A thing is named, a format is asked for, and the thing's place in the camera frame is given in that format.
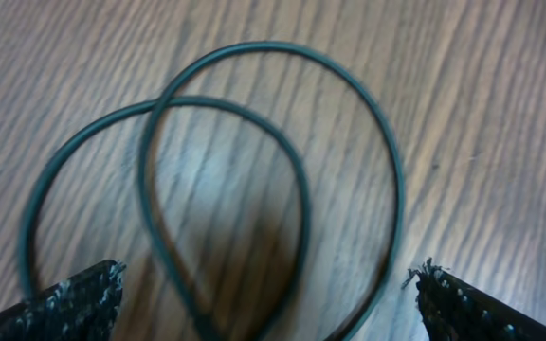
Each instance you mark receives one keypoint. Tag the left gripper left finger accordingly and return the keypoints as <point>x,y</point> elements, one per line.
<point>83,307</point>

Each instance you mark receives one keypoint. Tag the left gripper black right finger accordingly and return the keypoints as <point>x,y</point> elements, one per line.
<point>454,310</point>

